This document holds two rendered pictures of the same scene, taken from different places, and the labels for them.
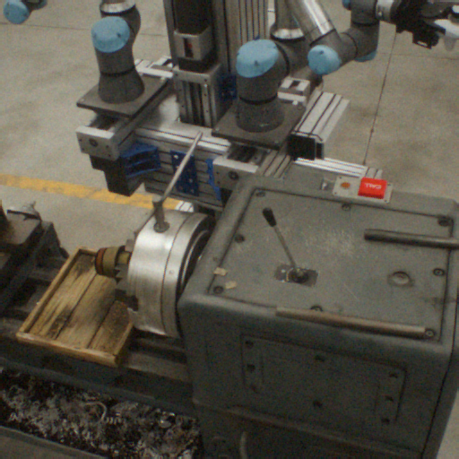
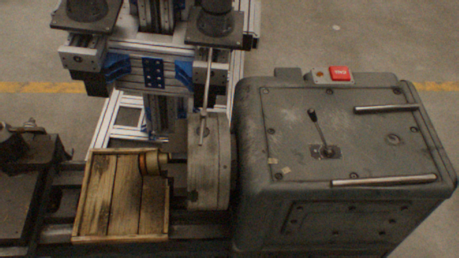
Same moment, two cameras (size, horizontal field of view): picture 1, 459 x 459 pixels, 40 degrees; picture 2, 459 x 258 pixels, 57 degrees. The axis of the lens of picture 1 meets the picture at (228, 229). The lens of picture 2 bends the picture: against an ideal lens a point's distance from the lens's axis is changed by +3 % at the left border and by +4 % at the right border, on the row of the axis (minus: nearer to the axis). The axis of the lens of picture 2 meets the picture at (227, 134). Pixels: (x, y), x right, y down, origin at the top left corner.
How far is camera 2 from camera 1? 0.65 m
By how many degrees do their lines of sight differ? 22
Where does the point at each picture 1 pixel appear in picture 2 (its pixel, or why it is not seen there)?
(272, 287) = (315, 165)
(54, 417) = not seen: outside the picture
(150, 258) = (204, 159)
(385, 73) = not seen: outside the picture
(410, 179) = not seen: hidden behind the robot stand
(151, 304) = (209, 193)
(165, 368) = (204, 231)
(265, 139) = (229, 41)
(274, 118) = (231, 24)
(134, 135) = (107, 48)
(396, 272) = (388, 134)
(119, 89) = (91, 9)
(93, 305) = (126, 196)
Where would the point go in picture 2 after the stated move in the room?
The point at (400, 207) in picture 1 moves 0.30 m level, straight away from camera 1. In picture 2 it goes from (364, 85) to (341, 26)
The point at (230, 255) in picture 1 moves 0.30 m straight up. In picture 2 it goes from (272, 146) to (294, 68)
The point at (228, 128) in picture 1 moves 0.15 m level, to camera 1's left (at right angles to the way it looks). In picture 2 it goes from (196, 36) to (158, 45)
